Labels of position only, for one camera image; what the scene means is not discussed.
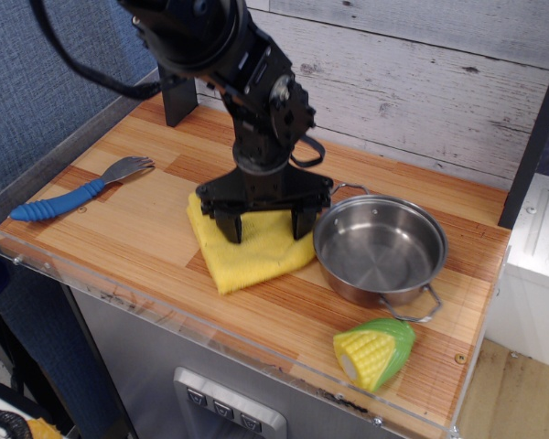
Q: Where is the white cabinet at right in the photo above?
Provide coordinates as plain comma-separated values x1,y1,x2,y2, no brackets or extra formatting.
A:
485,174,549,365

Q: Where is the black vertical post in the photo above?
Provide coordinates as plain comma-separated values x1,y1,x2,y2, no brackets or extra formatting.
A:
497,0,549,229
158,65,198,127

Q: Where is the toy corn cob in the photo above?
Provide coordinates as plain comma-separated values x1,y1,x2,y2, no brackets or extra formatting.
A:
333,318,416,392

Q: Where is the yellow cloth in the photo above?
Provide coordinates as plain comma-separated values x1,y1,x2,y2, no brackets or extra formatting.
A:
187,193,316,295

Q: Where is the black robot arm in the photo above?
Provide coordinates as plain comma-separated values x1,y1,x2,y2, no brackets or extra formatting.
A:
121,1,332,243

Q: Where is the stainless steel pot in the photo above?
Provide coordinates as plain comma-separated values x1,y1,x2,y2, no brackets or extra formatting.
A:
313,183,448,323

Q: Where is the clear acrylic table guard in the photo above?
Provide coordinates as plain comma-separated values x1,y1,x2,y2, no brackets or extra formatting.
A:
0,215,510,438

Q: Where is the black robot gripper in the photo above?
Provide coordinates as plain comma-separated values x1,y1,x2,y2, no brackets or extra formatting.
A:
196,164,333,243

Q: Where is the grey metal side rail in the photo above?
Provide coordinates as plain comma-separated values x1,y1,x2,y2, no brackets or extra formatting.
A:
0,68,140,223

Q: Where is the black left vertical post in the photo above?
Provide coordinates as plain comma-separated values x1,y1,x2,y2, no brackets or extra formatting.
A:
158,65,198,127

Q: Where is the yellow and black object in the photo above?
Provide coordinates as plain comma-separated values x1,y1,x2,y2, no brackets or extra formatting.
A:
0,410,64,439

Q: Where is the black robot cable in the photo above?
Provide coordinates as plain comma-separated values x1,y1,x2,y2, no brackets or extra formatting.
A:
28,0,326,168

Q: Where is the black right vertical post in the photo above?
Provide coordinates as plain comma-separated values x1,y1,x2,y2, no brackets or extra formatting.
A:
497,0,549,229

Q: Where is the silver button control panel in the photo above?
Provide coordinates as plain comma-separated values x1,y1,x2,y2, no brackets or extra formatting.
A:
173,367,287,438

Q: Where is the blue handled metal spork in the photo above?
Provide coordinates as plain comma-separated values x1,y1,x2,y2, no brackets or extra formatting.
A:
9,156,155,222

